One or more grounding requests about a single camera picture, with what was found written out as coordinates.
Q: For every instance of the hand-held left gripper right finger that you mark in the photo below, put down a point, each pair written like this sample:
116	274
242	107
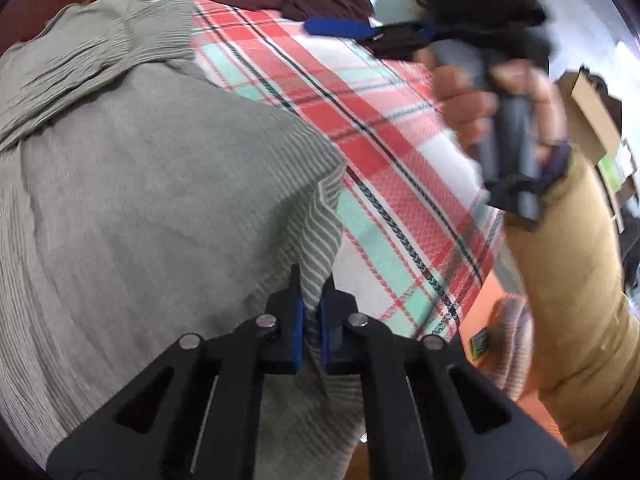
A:
324	335

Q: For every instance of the grey striped shirt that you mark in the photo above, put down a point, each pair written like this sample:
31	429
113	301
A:
150	185

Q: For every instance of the brown cardboard box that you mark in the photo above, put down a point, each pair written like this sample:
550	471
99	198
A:
590	110

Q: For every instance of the person's right forearm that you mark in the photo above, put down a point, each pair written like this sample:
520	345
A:
575	285

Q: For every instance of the red green plaid blanket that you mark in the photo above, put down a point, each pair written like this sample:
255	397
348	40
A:
400	200

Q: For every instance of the small green packet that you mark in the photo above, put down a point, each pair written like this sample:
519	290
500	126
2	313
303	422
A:
480	345

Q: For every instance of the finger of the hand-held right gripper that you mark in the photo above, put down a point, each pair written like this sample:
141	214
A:
340	27

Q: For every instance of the person's right hand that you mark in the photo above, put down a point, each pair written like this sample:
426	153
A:
465	105

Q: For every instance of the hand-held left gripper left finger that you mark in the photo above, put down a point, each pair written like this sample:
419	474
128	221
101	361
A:
299	330

